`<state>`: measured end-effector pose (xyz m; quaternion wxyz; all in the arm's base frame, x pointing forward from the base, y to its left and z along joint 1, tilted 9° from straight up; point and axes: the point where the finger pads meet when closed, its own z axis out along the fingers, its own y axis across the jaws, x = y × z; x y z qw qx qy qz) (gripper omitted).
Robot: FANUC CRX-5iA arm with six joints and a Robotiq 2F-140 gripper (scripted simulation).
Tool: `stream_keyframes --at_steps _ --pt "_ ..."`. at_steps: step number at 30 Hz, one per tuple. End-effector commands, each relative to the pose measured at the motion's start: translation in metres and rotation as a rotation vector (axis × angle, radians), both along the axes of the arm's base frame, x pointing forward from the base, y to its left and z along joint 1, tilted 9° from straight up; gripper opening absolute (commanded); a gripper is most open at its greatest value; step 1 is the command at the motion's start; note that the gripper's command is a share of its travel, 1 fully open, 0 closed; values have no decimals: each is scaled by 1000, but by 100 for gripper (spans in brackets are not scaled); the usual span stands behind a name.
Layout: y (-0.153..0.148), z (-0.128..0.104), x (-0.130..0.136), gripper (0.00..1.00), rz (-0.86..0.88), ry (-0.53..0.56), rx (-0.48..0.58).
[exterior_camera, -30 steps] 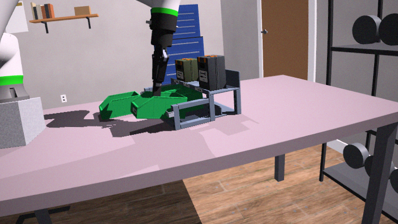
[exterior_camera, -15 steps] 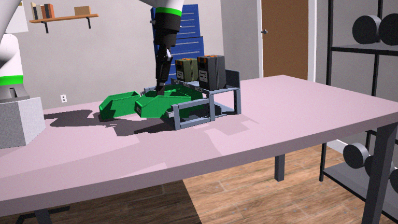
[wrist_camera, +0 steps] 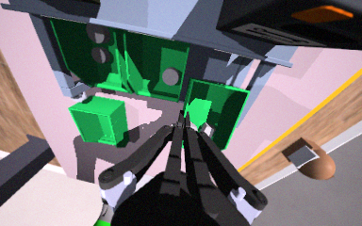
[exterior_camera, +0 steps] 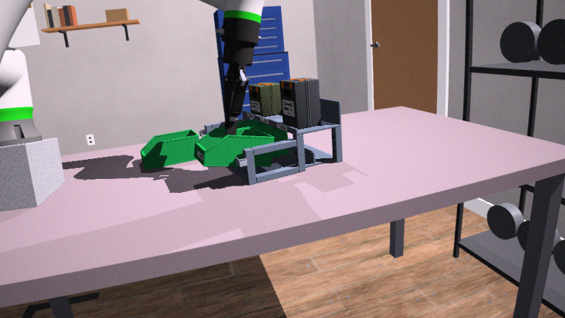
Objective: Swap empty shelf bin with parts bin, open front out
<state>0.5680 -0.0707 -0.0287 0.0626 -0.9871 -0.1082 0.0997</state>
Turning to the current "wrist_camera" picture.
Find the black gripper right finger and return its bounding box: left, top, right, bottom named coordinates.
left=183, top=111, right=268, bottom=225

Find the grey metal shelf rack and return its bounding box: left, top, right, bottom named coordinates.
left=0, top=0, right=299, bottom=128

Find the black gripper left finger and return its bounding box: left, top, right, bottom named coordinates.
left=98, top=110, right=185, bottom=216

